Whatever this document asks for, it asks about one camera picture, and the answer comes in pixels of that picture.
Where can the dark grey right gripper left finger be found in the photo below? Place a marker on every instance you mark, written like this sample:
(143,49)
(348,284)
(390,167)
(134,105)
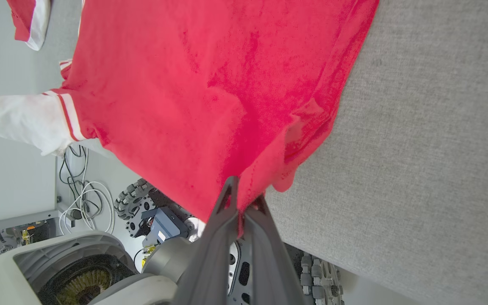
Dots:
(210,271)

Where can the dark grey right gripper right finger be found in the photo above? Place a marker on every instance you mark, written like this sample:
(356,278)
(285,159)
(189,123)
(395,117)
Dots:
(265,271)

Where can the red shorts white trim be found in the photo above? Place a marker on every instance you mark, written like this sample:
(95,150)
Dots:
(26,17)

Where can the red basketball jersey white sleeves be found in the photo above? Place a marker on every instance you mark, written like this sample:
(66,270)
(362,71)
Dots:
(184,84)

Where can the grey mecanum wheel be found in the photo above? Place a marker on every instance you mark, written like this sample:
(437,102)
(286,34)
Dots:
(322,281)
(131,199)

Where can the blue grey computer box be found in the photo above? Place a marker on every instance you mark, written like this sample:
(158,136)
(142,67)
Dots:
(165,226)

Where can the grey metal equipment rack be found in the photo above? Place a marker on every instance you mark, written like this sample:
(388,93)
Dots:
(11,235)

